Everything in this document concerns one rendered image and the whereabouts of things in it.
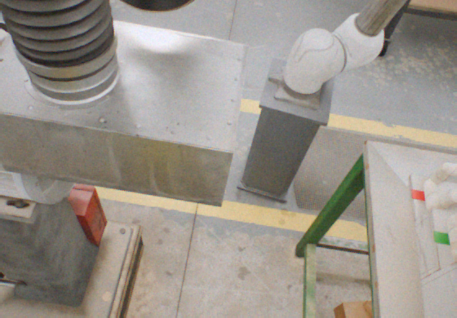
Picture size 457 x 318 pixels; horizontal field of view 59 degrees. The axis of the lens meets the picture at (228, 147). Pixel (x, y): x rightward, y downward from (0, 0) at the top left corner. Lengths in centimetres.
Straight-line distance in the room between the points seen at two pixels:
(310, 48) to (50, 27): 115
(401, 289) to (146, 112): 84
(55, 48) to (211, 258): 167
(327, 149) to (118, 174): 197
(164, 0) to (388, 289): 86
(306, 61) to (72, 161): 108
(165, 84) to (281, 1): 284
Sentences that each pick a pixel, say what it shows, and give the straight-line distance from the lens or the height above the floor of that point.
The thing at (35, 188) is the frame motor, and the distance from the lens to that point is 74.
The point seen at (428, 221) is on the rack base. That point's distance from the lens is 116.
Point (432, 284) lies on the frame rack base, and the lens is 112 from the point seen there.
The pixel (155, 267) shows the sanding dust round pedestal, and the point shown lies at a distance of 199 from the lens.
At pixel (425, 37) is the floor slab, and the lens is 347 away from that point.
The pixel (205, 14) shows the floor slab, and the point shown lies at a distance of 306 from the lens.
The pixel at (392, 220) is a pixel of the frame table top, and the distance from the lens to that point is 120.
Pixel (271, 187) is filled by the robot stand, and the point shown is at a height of 9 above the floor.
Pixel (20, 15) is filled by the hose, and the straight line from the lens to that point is 42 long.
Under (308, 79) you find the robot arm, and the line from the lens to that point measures 153.
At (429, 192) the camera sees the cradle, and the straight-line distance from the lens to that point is 124.
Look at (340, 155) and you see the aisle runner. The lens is 243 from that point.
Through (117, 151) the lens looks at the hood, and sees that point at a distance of 49.
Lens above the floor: 190
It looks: 56 degrees down
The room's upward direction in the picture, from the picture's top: 11 degrees clockwise
